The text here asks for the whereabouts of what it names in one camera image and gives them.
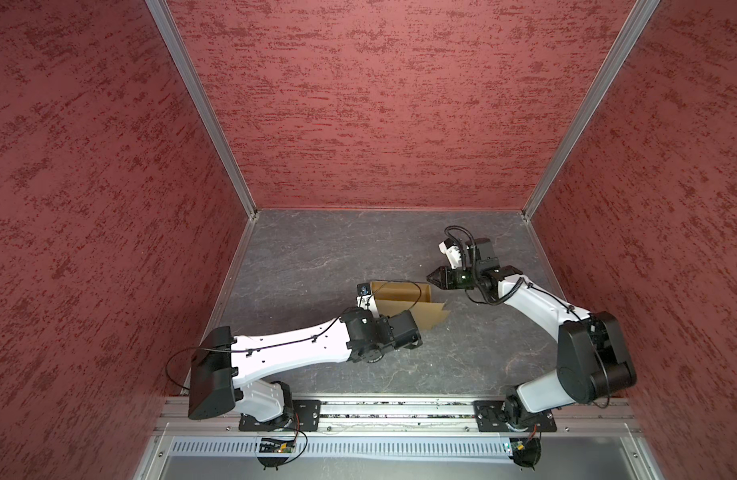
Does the aluminium front rail frame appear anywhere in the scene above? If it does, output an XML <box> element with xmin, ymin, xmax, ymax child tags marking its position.
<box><xmin>134</xmin><ymin>394</ymin><xmax>662</xmax><ymax>479</ymax></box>

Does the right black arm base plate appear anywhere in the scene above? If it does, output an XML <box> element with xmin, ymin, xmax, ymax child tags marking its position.
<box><xmin>472</xmin><ymin>397</ymin><xmax>557</xmax><ymax>433</ymax></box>

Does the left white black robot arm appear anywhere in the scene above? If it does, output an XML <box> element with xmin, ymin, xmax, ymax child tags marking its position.
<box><xmin>188</xmin><ymin>307</ymin><xmax>422</xmax><ymax>429</ymax></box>

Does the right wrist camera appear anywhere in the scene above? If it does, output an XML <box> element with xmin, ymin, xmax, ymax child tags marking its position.
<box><xmin>438</xmin><ymin>237</ymin><xmax>500</xmax><ymax>272</ymax></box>

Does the perforated metal cable tray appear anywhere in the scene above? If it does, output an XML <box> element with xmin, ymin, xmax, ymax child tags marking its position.
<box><xmin>168</xmin><ymin>436</ymin><xmax>512</xmax><ymax>462</ymax></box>

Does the right aluminium corner post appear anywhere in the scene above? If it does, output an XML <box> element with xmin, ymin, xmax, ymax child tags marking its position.
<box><xmin>522</xmin><ymin>0</ymin><xmax>660</xmax><ymax>223</ymax></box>

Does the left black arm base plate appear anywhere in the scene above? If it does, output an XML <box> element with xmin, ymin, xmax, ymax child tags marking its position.
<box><xmin>238</xmin><ymin>399</ymin><xmax>322</xmax><ymax>433</ymax></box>

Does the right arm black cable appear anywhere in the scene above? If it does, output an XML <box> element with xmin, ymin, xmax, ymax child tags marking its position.
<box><xmin>442</xmin><ymin>224</ymin><xmax>612</xmax><ymax>409</ymax></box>

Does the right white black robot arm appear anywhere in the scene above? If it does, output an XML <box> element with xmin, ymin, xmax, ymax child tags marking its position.
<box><xmin>427</xmin><ymin>266</ymin><xmax>637</xmax><ymax>431</ymax></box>

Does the aluminium corner post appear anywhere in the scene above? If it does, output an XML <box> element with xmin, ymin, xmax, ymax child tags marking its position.
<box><xmin>522</xmin><ymin>0</ymin><xmax>660</xmax><ymax>223</ymax></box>
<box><xmin>146</xmin><ymin>0</ymin><xmax>258</xmax><ymax>222</ymax></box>

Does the brown cardboard box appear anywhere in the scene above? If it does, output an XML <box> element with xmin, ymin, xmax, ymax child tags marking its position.
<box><xmin>370</xmin><ymin>280</ymin><xmax>450</xmax><ymax>331</ymax></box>

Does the left aluminium corner post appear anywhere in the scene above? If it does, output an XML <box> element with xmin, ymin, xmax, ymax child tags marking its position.
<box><xmin>146</xmin><ymin>0</ymin><xmax>258</xmax><ymax>222</ymax></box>

